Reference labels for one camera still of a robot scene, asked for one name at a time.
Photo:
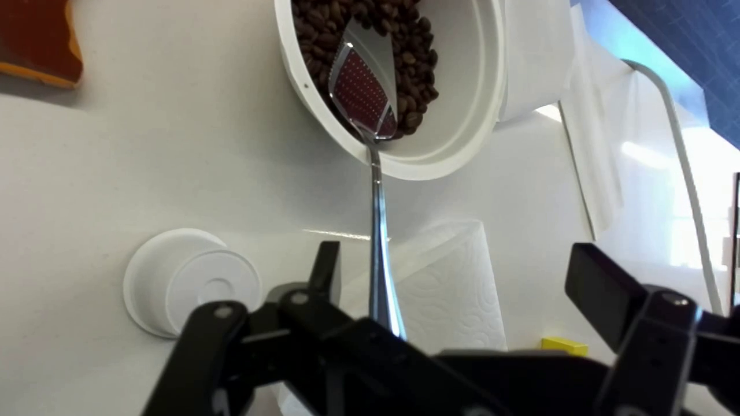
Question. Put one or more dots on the white bowl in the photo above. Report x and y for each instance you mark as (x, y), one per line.
(464, 100)

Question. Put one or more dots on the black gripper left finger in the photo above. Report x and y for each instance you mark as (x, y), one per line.
(254, 360)

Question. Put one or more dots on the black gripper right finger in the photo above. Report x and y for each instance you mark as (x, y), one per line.
(672, 360)

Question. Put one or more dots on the metal spoon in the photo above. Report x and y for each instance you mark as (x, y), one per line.
(376, 231)

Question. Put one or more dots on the folded white paper towel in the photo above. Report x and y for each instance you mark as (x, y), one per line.
(454, 292)

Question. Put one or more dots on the white paper sheet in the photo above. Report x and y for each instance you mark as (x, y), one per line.
(556, 70)

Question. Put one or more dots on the yellow block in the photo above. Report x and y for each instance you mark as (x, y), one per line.
(564, 345)

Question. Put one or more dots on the small white pod cup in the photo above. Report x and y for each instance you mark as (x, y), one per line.
(193, 281)

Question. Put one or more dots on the brown coffee beans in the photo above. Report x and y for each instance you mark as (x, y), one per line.
(413, 70)

